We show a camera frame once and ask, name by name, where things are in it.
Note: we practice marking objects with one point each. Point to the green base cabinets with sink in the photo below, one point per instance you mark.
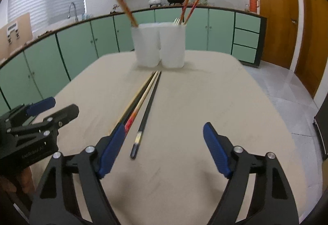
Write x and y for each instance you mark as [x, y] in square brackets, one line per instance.
[64, 55]

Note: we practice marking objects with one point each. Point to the white twin-compartment utensil holder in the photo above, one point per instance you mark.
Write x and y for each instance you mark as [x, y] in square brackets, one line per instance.
[169, 48]

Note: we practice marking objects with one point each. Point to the cream plastic fork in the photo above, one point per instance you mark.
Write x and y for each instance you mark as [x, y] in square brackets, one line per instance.
[176, 22]

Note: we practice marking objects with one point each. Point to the white lidded pot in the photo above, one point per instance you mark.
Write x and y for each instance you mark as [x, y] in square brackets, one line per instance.
[155, 1]

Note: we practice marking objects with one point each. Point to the small figurine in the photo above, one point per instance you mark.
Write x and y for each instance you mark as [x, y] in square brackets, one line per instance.
[115, 8]

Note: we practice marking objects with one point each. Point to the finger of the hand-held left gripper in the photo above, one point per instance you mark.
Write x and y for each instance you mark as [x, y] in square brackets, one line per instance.
[41, 106]
[65, 113]

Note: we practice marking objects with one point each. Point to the wooden chopstick with red end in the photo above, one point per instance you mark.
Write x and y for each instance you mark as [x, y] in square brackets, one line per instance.
[186, 7]
[147, 91]
[194, 7]

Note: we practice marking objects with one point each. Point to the dark wooden cabinet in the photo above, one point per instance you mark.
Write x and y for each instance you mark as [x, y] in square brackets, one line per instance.
[322, 130]

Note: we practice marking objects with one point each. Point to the orange thermos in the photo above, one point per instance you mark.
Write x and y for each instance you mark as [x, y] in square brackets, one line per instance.
[254, 3]

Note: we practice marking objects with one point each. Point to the plain wooden door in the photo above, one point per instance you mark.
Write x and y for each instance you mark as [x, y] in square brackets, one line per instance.
[312, 40]

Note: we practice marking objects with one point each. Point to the plain wooden chopstick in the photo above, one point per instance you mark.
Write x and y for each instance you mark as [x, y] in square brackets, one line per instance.
[141, 91]
[127, 11]

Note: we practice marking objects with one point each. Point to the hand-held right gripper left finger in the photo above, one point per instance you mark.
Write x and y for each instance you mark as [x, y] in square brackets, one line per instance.
[112, 148]

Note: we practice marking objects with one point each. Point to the green drawer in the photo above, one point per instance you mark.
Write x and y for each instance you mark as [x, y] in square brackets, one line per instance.
[245, 38]
[244, 53]
[247, 22]

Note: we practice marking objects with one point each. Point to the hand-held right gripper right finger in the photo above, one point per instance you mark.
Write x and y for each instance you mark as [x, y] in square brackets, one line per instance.
[217, 148]

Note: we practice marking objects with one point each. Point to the black wok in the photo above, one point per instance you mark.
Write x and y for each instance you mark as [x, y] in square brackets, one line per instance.
[175, 0]

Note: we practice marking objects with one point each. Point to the glass jar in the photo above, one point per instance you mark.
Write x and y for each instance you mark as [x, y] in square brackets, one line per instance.
[247, 7]

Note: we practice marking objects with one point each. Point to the cardboard box with label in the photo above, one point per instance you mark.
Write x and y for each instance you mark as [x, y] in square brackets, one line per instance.
[18, 40]

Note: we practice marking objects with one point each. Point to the chrome kitchen faucet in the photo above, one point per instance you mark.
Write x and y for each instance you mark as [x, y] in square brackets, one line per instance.
[73, 11]

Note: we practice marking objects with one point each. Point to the person's left hand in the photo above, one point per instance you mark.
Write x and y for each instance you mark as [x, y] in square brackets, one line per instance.
[23, 178]

